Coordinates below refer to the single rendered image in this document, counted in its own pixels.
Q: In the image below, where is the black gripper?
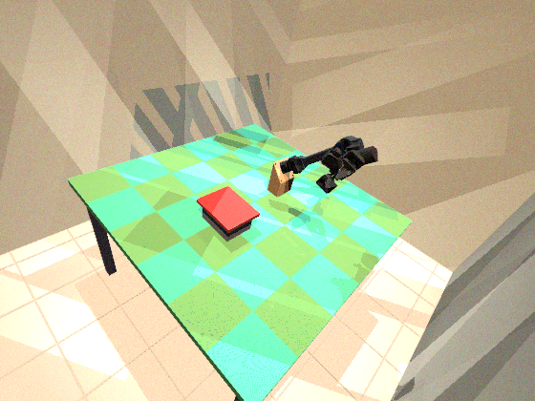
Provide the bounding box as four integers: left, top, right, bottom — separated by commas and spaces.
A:
316, 150, 365, 194

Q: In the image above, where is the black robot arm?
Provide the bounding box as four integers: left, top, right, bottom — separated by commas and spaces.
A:
279, 136, 378, 174

